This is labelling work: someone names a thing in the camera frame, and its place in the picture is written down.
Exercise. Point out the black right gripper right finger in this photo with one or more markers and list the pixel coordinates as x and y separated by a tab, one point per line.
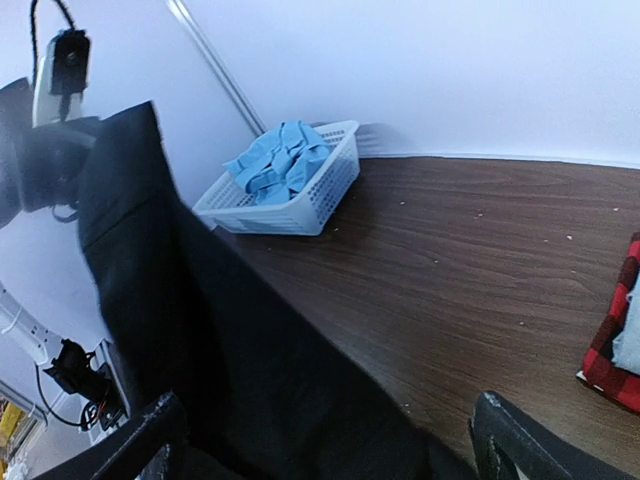
509	444

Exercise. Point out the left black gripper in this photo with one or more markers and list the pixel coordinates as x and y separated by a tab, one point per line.
40	166

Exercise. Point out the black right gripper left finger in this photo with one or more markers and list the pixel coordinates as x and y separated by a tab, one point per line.
155	439

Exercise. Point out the black long sleeve shirt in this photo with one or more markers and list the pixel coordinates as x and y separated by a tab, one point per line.
266	394

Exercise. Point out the red black plaid shirt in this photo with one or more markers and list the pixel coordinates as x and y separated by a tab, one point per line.
598	370

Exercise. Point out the grey folded button shirt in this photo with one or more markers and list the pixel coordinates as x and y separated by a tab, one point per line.
626	345

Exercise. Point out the white plastic basket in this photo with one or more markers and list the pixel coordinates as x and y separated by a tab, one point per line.
225	204

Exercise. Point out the light blue shirt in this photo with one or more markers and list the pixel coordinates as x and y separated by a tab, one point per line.
280	163

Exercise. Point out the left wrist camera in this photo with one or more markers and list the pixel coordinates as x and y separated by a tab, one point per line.
62	78

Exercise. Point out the left aluminium frame post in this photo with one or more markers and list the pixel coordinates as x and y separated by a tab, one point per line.
214	61

